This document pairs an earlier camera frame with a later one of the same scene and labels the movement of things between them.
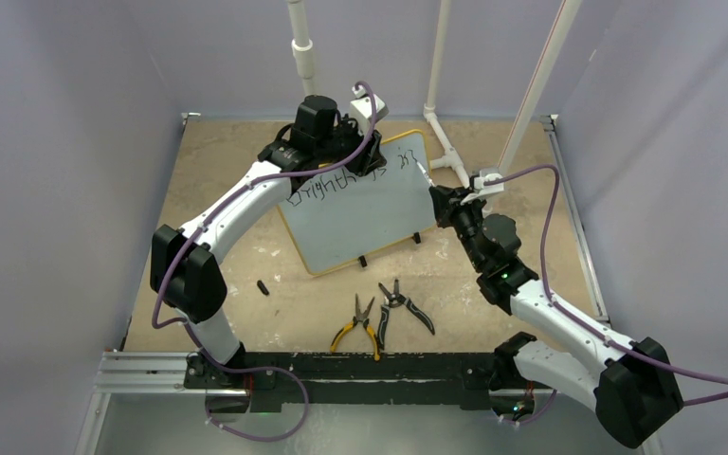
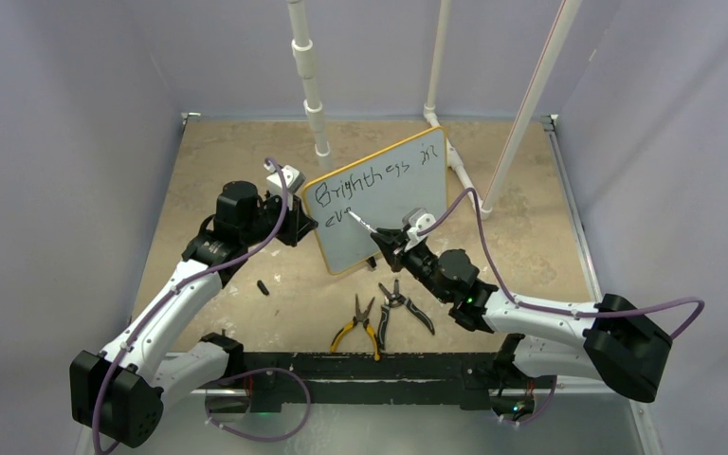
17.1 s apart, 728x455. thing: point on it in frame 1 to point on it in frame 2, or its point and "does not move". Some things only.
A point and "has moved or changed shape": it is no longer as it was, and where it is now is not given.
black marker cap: x=261 y=284 does not move
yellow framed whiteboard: x=335 y=221 has moved or changed shape
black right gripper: x=449 y=199 to x=388 y=238
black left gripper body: x=360 y=163 to x=288 y=231
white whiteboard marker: x=426 y=173 to x=364 y=224
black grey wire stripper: x=392 y=300 does not move
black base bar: x=353 y=378 does not move
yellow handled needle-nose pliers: x=359 y=316 does not move
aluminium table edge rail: x=586 y=254 does not move
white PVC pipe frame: x=450 y=157 does not move
